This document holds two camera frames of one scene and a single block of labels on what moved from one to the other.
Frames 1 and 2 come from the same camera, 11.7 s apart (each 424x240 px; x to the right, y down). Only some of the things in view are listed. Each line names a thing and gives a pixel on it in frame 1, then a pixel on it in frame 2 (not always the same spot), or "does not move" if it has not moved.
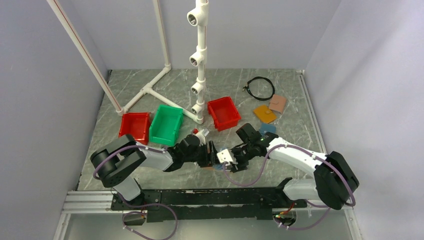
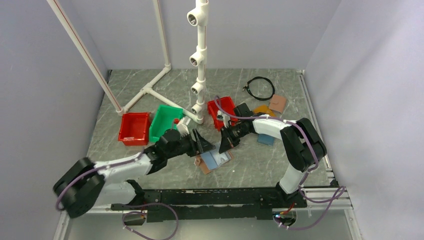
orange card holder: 264,114 does not move
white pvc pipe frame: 148,89 does not move
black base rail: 163,205 does not move
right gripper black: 240,166 to 227,142
